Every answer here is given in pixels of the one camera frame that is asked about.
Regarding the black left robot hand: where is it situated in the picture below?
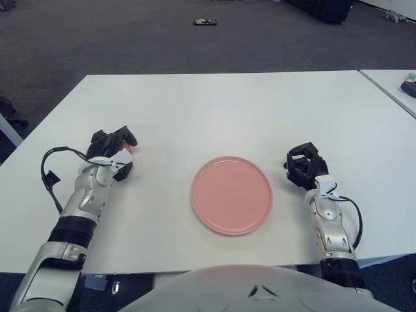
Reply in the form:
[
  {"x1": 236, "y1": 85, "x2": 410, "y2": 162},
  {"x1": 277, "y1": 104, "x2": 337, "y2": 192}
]
[{"x1": 86, "y1": 124, "x2": 140, "y2": 183}]

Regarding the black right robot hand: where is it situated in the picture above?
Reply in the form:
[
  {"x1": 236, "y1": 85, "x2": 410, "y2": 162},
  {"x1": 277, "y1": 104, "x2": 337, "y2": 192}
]
[{"x1": 283, "y1": 141, "x2": 329, "y2": 192}]

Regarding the pink round plate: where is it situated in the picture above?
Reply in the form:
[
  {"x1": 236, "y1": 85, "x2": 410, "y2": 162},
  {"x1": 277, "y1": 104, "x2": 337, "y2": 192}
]
[{"x1": 190, "y1": 155, "x2": 274, "y2": 236}]

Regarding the white table leg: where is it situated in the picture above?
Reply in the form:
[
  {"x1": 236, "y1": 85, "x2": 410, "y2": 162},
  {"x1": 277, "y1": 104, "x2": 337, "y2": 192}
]
[{"x1": 0, "y1": 113, "x2": 23, "y2": 149}]

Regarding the black handheld controller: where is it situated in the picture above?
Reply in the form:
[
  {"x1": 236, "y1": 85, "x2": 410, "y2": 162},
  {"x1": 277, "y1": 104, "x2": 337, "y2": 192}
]
[{"x1": 400, "y1": 81, "x2": 416, "y2": 98}]

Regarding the grey robot torso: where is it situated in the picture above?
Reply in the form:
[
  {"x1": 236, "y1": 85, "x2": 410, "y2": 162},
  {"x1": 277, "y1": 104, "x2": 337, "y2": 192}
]
[{"x1": 118, "y1": 263, "x2": 400, "y2": 312}]

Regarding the black ribbed box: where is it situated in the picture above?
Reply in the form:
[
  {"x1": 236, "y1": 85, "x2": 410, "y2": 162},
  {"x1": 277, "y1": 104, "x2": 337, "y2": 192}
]
[{"x1": 285, "y1": 0, "x2": 354, "y2": 24}]

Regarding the grey toy on floor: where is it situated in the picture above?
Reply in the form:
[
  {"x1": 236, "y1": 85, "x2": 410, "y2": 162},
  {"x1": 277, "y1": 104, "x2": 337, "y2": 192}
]
[{"x1": 380, "y1": 9, "x2": 407, "y2": 23}]

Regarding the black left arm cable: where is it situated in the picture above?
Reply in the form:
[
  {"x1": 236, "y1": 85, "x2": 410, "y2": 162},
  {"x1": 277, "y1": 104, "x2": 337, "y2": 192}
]
[{"x1": 40, "y1": 146, "x2": 98, "y2": 215}]

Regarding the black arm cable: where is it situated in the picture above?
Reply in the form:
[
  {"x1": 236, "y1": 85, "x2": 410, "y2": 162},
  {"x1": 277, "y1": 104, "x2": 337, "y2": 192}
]
[
  {"x1": 334, "y1": 194, "x2": 363, "y2": 251},
  {"x1": 40, "y1": 146, "x2": 98, "y2": 215}
]

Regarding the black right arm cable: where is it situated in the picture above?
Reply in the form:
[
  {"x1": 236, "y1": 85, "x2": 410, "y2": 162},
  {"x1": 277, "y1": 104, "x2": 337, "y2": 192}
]
[{"x1": 334, "y1": 194, "x2": 363, "y2": 251}]

